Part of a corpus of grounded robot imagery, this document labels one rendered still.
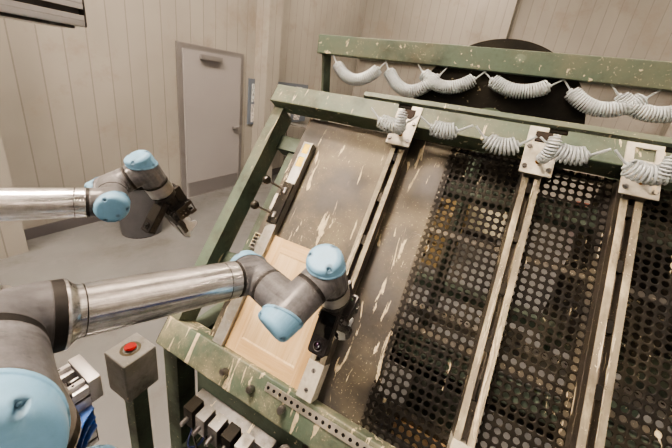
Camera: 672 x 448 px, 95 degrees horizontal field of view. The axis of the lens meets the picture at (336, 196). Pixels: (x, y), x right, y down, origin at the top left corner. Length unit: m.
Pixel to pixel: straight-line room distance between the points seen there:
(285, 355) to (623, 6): 7.80
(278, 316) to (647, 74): 1.65
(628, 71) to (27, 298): 1.88
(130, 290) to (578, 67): 1.72
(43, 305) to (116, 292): 0.08
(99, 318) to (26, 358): 0.13
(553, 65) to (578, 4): 6.34
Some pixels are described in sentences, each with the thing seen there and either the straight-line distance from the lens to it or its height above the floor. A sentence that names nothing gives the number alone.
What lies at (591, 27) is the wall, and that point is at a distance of 8.00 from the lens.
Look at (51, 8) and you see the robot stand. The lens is 0.74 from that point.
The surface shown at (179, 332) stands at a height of 0.88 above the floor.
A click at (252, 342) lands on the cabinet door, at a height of 0.94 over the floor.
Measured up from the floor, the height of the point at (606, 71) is 2.14.
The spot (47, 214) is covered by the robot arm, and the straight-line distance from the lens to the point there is 0.98.
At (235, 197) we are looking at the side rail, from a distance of 1.54.
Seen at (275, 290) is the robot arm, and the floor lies 1.57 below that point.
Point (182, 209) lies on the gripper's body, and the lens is 1.17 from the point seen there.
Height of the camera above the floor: 1.95
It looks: 20 degrees down
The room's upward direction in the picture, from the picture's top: 8 degrees clockwise
